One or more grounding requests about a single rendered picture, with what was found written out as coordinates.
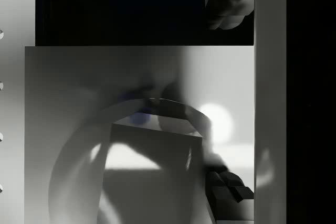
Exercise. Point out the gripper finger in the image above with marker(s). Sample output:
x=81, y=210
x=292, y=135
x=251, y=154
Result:
x=228, y=190
x=231, y=1

